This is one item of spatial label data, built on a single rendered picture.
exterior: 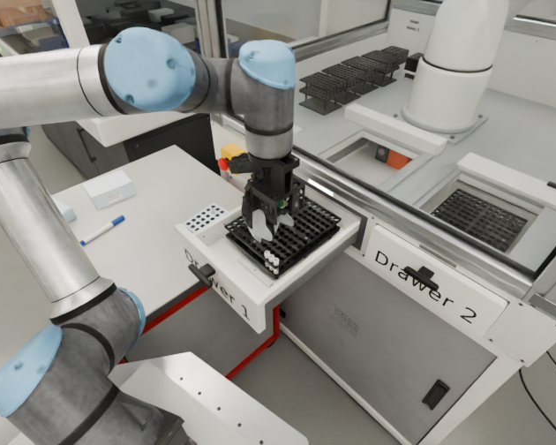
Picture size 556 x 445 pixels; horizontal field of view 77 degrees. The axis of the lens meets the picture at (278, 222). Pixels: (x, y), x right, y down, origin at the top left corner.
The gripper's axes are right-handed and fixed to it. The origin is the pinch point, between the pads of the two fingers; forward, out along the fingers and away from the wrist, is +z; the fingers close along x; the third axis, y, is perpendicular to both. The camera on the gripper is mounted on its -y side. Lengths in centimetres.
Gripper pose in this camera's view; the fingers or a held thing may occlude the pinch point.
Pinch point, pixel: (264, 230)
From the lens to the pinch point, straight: 71.0
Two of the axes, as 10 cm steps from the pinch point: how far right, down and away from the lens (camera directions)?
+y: 6.9, 4.9, -5.3
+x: 7.2, -4.7, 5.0
